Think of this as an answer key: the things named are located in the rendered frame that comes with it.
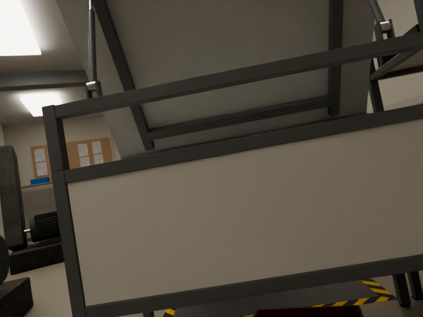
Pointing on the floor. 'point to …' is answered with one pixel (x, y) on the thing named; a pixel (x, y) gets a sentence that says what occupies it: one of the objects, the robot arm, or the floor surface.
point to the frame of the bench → (384, 270)
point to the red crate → (313, 312)
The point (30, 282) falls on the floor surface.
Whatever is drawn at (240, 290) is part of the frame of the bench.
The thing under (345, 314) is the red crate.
